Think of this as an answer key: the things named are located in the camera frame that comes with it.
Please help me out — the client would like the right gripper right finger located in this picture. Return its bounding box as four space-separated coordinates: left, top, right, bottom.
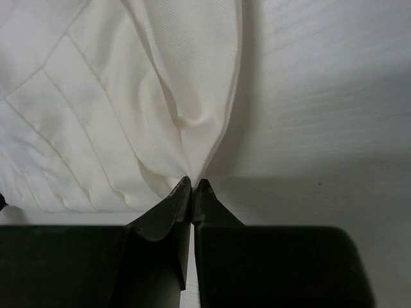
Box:
191 179 247 307

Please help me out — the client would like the white pleated skirt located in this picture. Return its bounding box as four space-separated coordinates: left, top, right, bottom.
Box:
1 1 251 213

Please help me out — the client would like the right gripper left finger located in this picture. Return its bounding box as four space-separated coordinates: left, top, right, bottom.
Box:
123 177 191 307

